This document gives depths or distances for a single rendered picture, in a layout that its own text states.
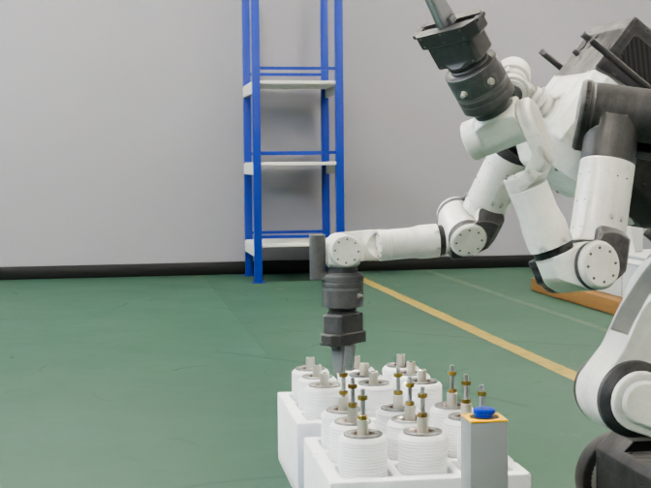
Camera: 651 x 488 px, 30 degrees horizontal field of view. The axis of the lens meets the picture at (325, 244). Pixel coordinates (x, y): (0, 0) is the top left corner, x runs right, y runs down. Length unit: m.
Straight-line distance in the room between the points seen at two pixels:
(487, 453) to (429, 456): 0.18
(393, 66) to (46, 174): 2.57
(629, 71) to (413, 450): 0.81
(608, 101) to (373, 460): 0.81
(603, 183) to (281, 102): 6.75
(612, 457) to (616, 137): 0.78
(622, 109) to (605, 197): 0.15
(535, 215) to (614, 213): 0.14
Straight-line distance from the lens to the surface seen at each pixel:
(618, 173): 2.03
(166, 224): 8.60
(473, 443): 2.21
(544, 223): 1.94
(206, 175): 8.60
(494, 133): 1.93
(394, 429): 2.48
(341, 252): 2.49
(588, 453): 2.67
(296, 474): 2.86
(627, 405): 2.28
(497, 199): 2.53
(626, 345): 2.32
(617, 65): 2.20
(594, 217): 2.01
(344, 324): 2.53
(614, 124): 2.05
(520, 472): 2.39
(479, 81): 1.88
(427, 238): 2.55
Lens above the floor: 0.77
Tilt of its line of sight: 4 degrees down
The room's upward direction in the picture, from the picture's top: 1 degrees counter-clockwise
